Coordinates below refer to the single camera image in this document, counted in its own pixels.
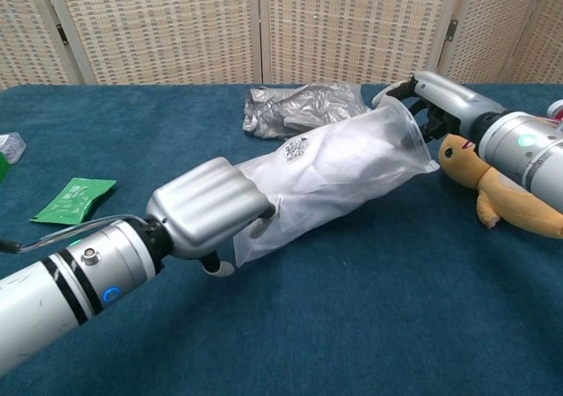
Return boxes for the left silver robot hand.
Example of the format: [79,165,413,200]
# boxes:
[144,157,282,278]

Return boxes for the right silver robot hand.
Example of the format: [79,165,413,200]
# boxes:
[371,70,507,144]

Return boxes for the translucent white zip bag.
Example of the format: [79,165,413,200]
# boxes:
[228,103,441,268]

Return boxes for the white clothes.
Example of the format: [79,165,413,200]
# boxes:
[245,127,410,221]

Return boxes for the crumpled silver plastic bag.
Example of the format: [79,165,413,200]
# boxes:
[241,83,369,141]

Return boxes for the yellow plush toy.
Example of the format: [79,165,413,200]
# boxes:
[437,132,563,239]

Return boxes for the green sachet packet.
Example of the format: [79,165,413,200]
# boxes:
[29,177,118,225]

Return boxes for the blue felt table cover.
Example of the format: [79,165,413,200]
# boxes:
[0,82,563,396]

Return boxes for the beige woven folding screen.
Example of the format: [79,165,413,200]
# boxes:
[0,0,563,90]

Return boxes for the clear small labelled box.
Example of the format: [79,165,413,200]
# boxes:
[0,133,27,165]

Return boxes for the grey black arm cable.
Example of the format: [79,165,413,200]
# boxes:
[0,213,150,256]

